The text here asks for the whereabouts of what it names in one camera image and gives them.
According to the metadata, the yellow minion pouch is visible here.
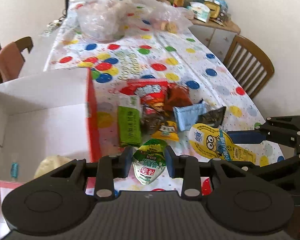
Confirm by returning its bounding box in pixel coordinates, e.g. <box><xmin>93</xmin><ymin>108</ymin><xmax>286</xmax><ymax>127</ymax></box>
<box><xmin>189</xmin><ymin>124</ymin><xmax>256</xmax><ymax>164</ymax></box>

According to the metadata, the green white jelly cup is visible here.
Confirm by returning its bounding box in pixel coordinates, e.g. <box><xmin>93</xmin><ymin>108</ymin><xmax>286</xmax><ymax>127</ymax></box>
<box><xmin>132</xmin><ymin>139</ymin><xmax>167</xmax><ymax>185</ymax></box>

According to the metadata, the black snack packet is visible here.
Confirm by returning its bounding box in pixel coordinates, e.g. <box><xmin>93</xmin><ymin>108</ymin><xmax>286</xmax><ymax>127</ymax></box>
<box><xmin>197</xmin><ymin>106</ymin><xmax>226</xmax><ymax>128</ymax></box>

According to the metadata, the yellow sesame snack packet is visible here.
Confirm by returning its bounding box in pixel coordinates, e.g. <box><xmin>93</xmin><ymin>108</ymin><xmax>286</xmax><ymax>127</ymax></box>
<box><xmin>151</xmin><ymin>120</ymin><xmax>179</xmax><ymax>141</ymax></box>

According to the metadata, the green snack bar packet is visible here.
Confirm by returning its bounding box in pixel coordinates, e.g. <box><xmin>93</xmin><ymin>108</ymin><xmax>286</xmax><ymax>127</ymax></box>
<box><xmin>117</xmin><ymin>94</ymin><xmax>142</xmax><ymax>147</ymax></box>

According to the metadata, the light blue snack packet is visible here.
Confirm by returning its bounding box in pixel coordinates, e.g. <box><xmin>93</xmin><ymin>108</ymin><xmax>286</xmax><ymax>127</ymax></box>
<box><xmin>173</xmin><ymin>103</ymin><xmax>207</xmax><ymax>132</ymax></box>

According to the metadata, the cream white snack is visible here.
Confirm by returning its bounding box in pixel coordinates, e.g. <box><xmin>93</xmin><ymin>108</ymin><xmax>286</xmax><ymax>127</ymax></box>
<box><xmin>33</xmin><ymin>155</ymin><xmax>72</xmax><ymax>179</ymax></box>

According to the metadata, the dark brown candy packet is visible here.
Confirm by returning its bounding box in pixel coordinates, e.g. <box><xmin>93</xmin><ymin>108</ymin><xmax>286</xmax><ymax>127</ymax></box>
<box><xmin>140</xmin><ymin>105</ymin><xmax>164</xmax><ymax>133</ymax></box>

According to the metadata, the brown foil oreo bag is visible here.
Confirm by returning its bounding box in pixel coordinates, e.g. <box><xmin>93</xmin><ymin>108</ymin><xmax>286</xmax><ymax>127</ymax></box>
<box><xmin>164</xmin><ymin>83</ymin><xmax>192</xmax><ymax>112</ymax></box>

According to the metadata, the red crispy noodle snack bag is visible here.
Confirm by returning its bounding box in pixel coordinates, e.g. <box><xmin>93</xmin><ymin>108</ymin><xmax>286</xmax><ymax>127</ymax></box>
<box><xmin>120</xmin><ymin>78</ymin><xmax>168</xmax><ymax>112</ymax></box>

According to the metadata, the teal candy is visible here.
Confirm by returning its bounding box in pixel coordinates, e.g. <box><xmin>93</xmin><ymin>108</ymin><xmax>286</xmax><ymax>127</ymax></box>
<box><xmin>10</xmin><ymin>153</ymin><xmax>19</xmax><ymax>181</ymax></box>

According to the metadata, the wooden slatted chair right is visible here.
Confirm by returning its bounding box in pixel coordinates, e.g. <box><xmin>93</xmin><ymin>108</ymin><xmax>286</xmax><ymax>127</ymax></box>
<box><xmin>223</xmin><ymin>35</ymin><xmax>275</xmax><ymax>99</ymax></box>

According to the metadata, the red and white cardboard box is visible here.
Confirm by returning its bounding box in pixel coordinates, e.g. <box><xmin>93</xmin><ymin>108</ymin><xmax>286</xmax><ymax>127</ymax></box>
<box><xmin>0</xmin><ymin>68</ymin><xmax>102</xmax><ymax>189</ymax></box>

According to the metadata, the balloon birthday tablecloth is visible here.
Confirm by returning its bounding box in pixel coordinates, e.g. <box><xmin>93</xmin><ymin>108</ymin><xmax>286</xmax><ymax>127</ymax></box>
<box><xmin>43</xmin><ymin>0</ymin><xmax>286</xmax><ymax>198</ymax></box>

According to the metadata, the white cabinet with wood top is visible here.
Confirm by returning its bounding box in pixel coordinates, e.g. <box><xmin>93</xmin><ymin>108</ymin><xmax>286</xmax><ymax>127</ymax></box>
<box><xmin>189</xmin><ymin>19</ymin><xmax>241</xmax><ymax>62</ymax></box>

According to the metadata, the tissue box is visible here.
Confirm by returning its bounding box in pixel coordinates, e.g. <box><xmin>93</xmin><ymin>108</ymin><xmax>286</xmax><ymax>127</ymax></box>
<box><xmin>190</xmin><ymin>2</ymin><xmax>210</xmax><ymax>23</ymax></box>

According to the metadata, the pink towel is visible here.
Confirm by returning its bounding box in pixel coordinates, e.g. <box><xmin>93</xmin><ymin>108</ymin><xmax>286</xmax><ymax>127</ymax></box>
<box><xmin>0</xmin><ymin>42</ymin><xmax>25</xmax><ymax>82</ymax></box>

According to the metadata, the wooden chair with pink towel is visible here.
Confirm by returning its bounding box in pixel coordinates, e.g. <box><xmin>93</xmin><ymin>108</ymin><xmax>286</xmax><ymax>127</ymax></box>
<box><xmin>0</xmin><ymin>36</ymin><xmax>33</xmax><ymax>83</ymax></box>

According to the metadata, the large clear plastic bag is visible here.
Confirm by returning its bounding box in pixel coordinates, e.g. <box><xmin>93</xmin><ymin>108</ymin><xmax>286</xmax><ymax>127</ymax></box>
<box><xmin>75</xmin><ymin>0</ymin><xmax>129</xmax><ymax>43</ymax></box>

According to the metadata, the keys and clutter on table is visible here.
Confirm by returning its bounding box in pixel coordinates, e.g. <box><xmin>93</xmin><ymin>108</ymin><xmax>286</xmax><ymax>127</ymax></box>
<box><xmin>41</xmin><ymin>17</ymin><xmax>64</xmax><ymax>37</ymax></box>

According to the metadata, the small clear bag with pastries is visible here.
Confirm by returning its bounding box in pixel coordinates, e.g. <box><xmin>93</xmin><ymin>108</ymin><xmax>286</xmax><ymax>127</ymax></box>
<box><xmin>127</xmin><ymin>0</ymin><xmax>194</xmax><ymax>34</ymax></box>

